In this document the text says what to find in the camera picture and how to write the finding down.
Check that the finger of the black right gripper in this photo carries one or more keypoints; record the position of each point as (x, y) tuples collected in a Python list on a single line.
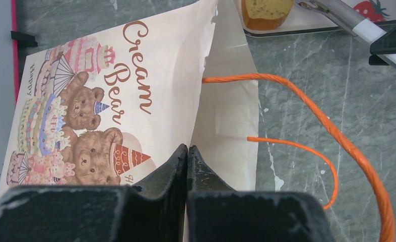
[(386, 44)]

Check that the metal kitchen tongs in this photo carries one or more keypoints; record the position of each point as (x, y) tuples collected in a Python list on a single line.
[(351, 21)]

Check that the strawberry print tray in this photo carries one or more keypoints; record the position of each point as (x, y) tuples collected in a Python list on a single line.
[(300, 20)]

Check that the beige paper bag orange handles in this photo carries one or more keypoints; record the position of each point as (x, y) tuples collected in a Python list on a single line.
[(107, 108)]

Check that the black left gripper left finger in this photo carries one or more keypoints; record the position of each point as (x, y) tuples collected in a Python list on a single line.
[(150, 210)]

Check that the fake bread slice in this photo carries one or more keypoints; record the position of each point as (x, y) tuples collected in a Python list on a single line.
[(265, 15)]

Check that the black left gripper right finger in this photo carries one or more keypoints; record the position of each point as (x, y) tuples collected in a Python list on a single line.
[(217, 212)]

